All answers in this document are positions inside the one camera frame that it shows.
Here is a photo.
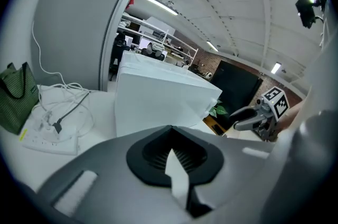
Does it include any grey partition panel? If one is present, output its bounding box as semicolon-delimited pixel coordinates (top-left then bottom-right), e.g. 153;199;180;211
30;0;146;92

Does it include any black plug with grey cable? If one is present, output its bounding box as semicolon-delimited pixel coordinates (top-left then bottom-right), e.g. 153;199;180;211
52;91;90;135

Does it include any white metal shelving unit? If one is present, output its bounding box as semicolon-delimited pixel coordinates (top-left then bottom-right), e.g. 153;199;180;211
117;13;199;68

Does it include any white power strip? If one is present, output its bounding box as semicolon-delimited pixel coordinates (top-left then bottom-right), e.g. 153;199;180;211
22;122;81;156

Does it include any person's right forearm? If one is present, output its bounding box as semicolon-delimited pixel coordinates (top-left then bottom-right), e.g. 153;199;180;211
276;101;305;135

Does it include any green leafy plant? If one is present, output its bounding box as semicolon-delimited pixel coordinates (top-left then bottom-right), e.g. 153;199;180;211
208;99;229;118

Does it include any white countertop appliance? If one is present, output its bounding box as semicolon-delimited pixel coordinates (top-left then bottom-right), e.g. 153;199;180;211
114;50;223;138

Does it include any green striped tote bag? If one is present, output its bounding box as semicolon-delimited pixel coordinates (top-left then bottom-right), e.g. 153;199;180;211
0;61;40;136

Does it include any large black screen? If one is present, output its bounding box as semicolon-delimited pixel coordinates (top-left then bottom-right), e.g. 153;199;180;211
210;60;264;123

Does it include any long ceiling light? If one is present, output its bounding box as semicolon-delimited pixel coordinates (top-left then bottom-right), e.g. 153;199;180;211
143;0;180;16

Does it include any black mounted monitor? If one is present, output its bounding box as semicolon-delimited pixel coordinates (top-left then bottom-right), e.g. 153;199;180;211
295;0;328;30

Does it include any black office chair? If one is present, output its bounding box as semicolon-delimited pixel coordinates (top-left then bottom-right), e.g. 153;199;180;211
109;32;131;81

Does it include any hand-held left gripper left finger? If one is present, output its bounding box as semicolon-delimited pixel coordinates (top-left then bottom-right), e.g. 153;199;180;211
36;124;191;224

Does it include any short ceiling light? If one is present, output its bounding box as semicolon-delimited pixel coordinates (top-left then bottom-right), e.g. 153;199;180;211
270;61;281;75
205;40;220;52

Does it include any brown wooden table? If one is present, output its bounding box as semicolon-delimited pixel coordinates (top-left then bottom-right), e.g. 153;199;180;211
202;115;228;137

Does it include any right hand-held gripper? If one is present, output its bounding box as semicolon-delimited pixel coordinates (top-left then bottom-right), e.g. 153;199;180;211
229;87;290;142

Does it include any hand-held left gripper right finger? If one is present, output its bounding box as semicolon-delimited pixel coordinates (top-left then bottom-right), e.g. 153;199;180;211
168;109;338;224

